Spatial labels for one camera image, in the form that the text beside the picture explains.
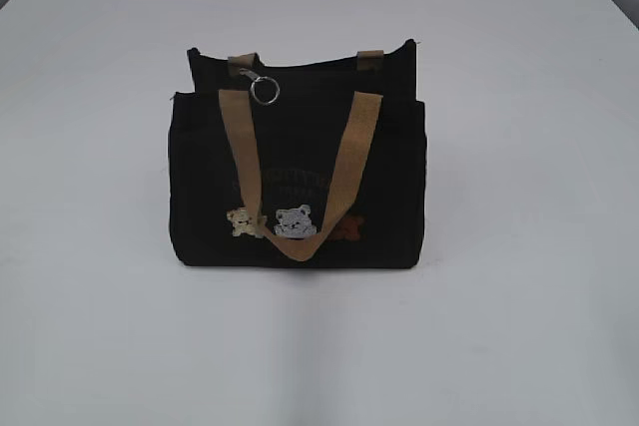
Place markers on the black canvas tote bag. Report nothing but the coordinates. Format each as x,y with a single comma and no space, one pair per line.
299,114

